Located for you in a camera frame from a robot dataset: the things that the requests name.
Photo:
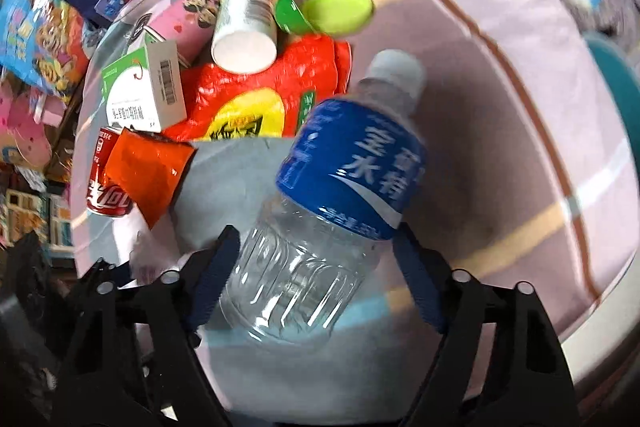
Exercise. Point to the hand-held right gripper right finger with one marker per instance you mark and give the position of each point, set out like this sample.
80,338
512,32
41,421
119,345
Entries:
419,277

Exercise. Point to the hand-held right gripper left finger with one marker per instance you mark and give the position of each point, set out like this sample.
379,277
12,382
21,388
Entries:
216,274

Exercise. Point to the clear bottle with blue label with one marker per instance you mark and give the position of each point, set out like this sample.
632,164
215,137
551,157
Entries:
350,157

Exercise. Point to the red cola can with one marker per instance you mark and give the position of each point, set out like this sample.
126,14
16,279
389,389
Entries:
102,187

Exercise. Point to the red snack bag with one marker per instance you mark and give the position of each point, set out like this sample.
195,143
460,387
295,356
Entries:
240,102

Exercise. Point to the teal plastic bucket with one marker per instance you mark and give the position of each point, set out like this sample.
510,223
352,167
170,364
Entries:
617,82

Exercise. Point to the orange foil wrapper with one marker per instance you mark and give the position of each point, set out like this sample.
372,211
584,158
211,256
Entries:
145,172

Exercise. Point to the pink striped bed sheet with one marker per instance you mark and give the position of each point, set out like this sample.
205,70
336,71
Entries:
490,107

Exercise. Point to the green and white carton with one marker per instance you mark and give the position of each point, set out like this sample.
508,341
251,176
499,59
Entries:
135,92

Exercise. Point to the pink toy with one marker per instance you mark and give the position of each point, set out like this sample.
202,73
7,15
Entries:
25,129

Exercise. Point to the white paper cup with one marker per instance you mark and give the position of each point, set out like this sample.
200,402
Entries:
245,22

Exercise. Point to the pink printed cup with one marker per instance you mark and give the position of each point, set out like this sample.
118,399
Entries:
190,17

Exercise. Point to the green jelly cup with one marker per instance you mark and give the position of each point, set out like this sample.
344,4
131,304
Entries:
290,9

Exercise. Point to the colourful cartoon packet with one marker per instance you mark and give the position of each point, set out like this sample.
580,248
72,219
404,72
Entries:
40,37

